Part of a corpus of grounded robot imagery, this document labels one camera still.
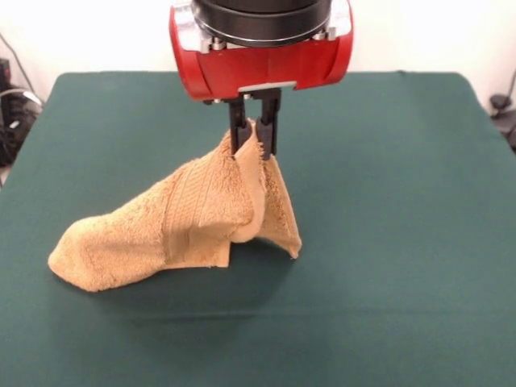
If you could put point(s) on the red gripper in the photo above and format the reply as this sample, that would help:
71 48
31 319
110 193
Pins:
262 68

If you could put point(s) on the tan terry towel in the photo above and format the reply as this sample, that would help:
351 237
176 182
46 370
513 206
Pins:
161 234

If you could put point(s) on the dark green table cloth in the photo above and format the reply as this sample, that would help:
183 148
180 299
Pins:
383 262

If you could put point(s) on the black box with red light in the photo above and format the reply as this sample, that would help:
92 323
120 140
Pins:
4 70

